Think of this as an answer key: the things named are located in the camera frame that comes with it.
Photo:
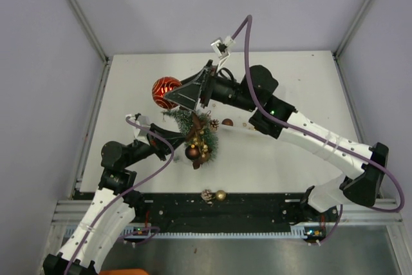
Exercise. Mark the gold small bauble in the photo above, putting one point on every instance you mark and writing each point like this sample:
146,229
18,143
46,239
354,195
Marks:
220,195

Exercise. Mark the dark brown small bauble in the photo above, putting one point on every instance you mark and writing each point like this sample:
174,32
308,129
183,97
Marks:
227,122

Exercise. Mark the small green christmas tree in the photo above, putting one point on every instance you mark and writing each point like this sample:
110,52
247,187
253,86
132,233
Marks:
182,117

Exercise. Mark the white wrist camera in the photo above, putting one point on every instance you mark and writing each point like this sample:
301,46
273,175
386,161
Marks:
141,124
222,48

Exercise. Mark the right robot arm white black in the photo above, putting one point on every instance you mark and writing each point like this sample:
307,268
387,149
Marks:
361,165

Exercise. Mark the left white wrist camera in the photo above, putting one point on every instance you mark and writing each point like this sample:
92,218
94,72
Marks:
141,124

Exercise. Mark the brown ribbon gold garland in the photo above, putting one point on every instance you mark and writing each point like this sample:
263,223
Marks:
196,136

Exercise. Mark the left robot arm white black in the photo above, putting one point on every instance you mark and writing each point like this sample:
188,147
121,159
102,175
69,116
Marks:
115,203

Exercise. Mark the grey cable duct strip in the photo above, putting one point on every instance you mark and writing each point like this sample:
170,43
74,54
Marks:
295,232

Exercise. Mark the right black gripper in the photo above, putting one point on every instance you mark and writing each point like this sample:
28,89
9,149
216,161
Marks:
188,93

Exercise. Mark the white plastic basket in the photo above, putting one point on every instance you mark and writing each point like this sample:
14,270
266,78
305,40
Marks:
239,118

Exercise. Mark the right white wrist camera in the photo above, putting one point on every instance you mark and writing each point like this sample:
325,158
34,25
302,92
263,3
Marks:
222,48

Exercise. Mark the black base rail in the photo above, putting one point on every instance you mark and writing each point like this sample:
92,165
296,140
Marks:
239,212

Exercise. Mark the large brown matte bauble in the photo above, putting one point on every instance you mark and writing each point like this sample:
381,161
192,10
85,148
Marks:
192,152

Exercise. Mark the orange plastic crate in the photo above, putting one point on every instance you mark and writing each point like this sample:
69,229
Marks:
124,272

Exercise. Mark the brown pine cone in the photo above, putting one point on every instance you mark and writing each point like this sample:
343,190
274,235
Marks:
207,195
214,124

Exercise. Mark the red glitter bauble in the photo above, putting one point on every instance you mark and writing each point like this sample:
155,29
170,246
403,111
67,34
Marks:
160,88

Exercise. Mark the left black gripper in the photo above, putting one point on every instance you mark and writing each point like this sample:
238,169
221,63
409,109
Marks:
175,138

